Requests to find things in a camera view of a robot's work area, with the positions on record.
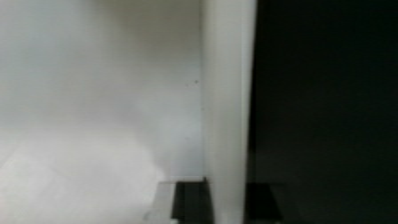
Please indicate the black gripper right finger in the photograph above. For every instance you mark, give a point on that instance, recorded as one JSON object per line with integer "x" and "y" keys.
{"x": 262, "y": 209}

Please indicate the white square tabletop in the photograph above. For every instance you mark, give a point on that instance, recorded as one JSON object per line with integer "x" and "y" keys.
{"x": 125, "y": 81}

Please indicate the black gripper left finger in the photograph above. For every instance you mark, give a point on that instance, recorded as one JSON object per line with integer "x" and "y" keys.
{"x": 192, "y": 210}

